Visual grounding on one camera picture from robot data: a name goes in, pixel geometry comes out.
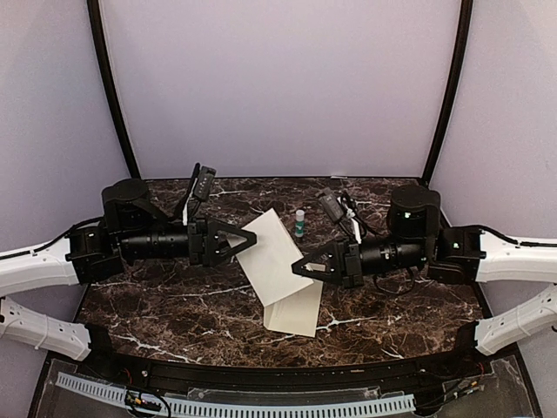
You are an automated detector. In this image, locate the green white glue stick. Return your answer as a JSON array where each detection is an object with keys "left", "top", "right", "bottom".
[{"left": 294, "top": 209, "right": 305, "bottom": 238}]

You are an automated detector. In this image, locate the spare white paper sheet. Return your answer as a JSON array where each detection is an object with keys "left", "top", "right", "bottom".
[{"left": 236, "top": 209, "right": 313, "bottom": 307}]

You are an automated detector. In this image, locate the black left corner frame post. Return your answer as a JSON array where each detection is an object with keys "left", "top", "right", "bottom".
[{"left": 86, "top": 0, "right": 141, "bottom": 179}]

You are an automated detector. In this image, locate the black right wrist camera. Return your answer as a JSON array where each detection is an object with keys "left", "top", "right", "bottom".
[{"left": 318, "top": 188, "right": 346, "bottom": 225}]

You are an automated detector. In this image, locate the cream paper envelope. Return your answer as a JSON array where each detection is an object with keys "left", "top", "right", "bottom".
[{"left": 263, "top": 281, "right": 323, "bottom": 338}]

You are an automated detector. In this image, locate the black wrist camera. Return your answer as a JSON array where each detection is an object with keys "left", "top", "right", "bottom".
[
  {"left": 192, "top": 165, "right": 217, "bottom": 202},
  {"left": 318, "top": 188, "right": 346, "bottom": 225}
]

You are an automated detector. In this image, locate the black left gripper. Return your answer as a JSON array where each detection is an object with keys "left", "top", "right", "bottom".
[{"left": 119, "top": 214, "right": 258, "bottom": 268}]

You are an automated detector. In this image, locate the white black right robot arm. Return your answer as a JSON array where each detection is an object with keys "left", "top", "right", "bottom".
[{"left": 292, "top": 185, "right": 556, "bottom": 378}]

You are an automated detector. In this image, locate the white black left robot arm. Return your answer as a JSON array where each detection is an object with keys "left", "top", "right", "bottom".
[{"left": 1, "top": 179, "right": 257, "bottom": 380}]

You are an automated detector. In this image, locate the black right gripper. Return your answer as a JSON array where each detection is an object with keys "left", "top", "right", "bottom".
[{"left": 292, "top": 233, "right": 429, "bottom": 290}]

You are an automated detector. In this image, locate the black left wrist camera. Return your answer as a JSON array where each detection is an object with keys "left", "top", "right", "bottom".
[{"left": 192, "top": 165, "right": 217, "bottom": 202}]

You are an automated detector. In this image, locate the black corner frame post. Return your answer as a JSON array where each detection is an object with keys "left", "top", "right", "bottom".
[
  {"left": 420, "top": 0, "right": 473, "bottom": 187},
  {"left": 86, "top": 0, "right": 141, "bottom": 179}
]

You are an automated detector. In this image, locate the black front table rail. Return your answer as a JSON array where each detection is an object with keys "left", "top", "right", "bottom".
[{"left": 85, "top": 352, "right": 491, "bottom": 393}]

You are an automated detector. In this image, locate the black right corner frame post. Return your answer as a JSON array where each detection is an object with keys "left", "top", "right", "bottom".
[{"left": 420, "top": 0, "right": 473, "bottom": 187}]

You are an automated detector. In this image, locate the white slotted cable duct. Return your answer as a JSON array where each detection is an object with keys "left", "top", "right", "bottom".
[{"left": 55, "top": 372, "right": 416, "bottom": 417}]

